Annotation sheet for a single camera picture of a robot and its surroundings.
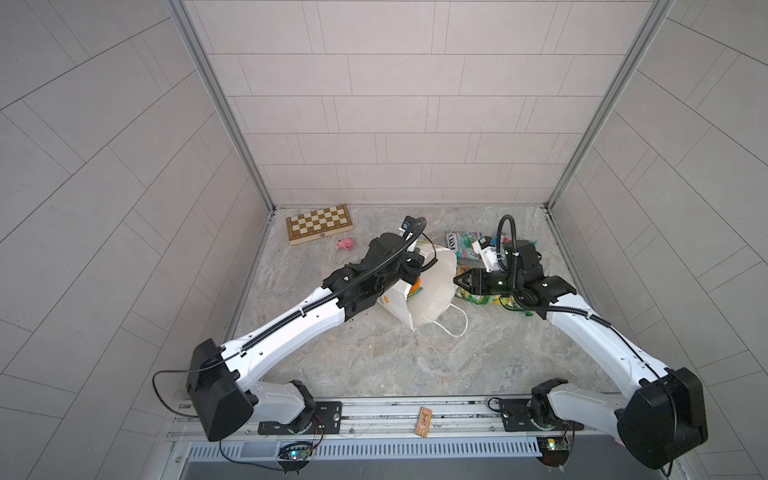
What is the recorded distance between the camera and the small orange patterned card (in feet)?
2.29

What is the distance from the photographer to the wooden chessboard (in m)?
1.07

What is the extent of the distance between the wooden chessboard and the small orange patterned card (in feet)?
2.07
